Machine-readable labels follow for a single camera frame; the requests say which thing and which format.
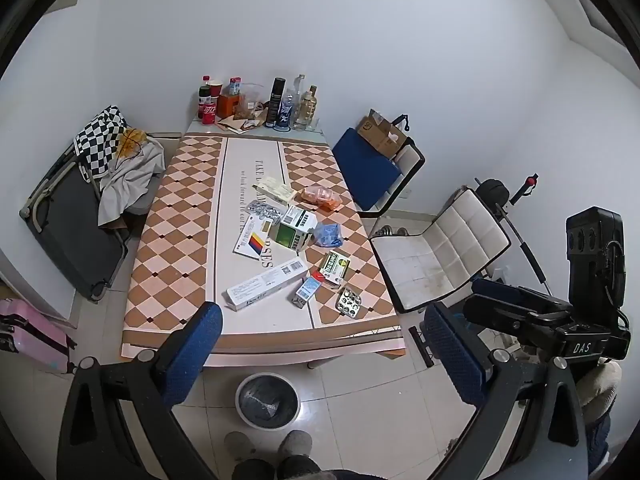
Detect grey round trash bin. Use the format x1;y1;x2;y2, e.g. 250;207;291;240
235;373;302;430

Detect checkered tablecloth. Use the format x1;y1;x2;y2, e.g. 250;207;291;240
122;132;406;351

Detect clear snack bag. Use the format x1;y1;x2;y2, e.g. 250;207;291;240
234;84;268;122

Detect person's right leg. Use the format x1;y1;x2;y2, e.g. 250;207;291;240
277;454;322;480

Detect grey cloth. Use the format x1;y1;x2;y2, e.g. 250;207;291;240
96;141;167;227

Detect black exercise machine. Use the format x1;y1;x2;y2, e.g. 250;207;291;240
472;174;556;296

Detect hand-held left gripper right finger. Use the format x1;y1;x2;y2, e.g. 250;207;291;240
420;302;588;480

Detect silver blister pack red label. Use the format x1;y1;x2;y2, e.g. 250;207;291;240
248;198;287;222

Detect orange plastic bag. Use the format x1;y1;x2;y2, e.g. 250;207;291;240
298;185;343;212

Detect cream box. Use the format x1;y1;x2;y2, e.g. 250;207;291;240
259;176;297;205

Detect blue white small box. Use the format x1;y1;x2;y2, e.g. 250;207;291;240
290;277;323;308

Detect white padded chair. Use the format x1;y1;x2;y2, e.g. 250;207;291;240
369;187;513;315

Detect clear tall bottle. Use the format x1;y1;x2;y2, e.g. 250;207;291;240
292;74;307;128

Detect person's right forearm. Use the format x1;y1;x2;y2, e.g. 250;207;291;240
575;360;623;426

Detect long white toothpaste box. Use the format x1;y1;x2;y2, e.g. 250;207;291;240
226;258;310;313

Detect orange yellow cloth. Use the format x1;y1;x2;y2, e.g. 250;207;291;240
115;128;150;161

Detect dining table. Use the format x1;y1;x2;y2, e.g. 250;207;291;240
120;115;407;372

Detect glass liquor bottle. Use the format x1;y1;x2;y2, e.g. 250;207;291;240
300;85;320;130

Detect black spray can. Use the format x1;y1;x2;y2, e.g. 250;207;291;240
266;77;287;129

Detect red white small box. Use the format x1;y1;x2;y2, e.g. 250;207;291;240
309;270;340;291

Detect green yellow small box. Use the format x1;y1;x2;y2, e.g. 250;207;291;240
321;251;352;281

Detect person's leg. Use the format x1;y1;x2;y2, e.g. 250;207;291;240
277;454;322;480
232;457;277;480

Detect brown paper bag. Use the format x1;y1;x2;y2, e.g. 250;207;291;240
217;115;263;135

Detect grey slipper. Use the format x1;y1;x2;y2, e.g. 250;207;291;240
223;431;262;464
277;430;314;461

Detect pink suitcase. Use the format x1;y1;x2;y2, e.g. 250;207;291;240
0;298;77;375

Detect black white checkered cloth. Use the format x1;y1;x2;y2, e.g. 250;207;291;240
74;106;130;181

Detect person's left leg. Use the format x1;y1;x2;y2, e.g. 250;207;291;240
232;457;277;480

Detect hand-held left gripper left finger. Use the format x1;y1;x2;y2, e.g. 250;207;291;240
57;302;223;480

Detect cardboard box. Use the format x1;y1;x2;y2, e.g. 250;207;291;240
356;108;410;158

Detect blue plastic bag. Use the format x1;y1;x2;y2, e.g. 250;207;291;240
312;221;344;249

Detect green white medicine box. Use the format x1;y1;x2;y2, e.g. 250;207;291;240
275;206;319;253

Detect blue chair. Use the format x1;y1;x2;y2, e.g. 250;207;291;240
331;127;426;218

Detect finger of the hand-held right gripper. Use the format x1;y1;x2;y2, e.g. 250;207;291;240
462;295;557;335
471;278;571;317

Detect white box colour stripes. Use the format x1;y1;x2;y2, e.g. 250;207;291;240
232;230;273;261

